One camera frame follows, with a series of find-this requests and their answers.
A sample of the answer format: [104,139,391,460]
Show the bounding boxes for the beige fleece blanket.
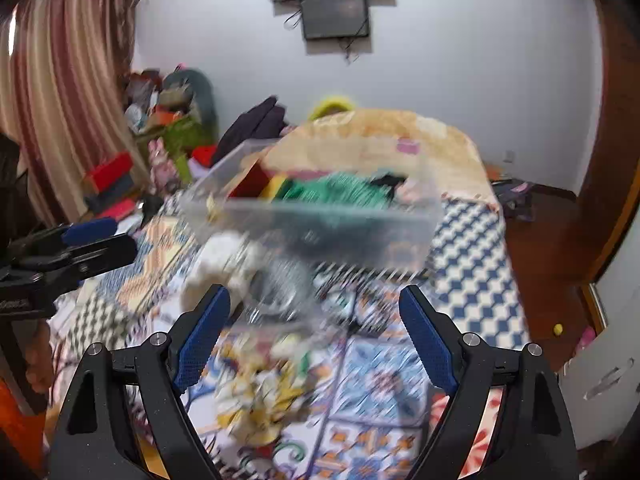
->
[262,109,493,206]

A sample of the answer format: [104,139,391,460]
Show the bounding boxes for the wooden door frame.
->
[545,0,640,321]

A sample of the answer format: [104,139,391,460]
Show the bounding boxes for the yellow green plush item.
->
[307,93,358,122]

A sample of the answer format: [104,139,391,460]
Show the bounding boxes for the green knitted cloth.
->
[274,172,396,211]

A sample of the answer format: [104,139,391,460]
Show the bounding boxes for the clear plastic storage bin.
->
[178,140,443,278]

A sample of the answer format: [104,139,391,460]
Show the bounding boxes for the pink rabbit toy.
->
[148,140,176,192]

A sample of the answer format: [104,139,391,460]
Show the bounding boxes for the pile of household clutter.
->
[122,64,218,186]

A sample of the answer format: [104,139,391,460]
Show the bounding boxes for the white cabinet door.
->
[557,255,640,458]

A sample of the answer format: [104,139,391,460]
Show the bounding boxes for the dark bag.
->
[492,180,536,221]

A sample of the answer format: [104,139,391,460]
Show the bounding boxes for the red box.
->
[82,152,136,196]

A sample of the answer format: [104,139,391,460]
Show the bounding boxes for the red cloth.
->
[227,160,273,200]

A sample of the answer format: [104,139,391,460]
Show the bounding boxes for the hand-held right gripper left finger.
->
[47,284,233,480]

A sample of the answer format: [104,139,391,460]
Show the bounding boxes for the grey black soft item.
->
[250,257,318,321]

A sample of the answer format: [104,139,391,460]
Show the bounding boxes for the yellow white patterned cloth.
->
[215,332,316,448]

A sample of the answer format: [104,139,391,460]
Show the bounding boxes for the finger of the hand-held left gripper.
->
[54,233,139,282]
[7,217,119,262]

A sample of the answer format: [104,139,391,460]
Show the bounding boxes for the striped curtain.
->
[0,0,151,228]

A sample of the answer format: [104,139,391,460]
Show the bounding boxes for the white soft toy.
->
[181,232,266,311]

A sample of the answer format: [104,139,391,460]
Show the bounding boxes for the dark purple clothing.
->
[212,96,290,165]

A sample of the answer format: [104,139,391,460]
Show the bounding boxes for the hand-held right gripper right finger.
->
[398,285,581,480]

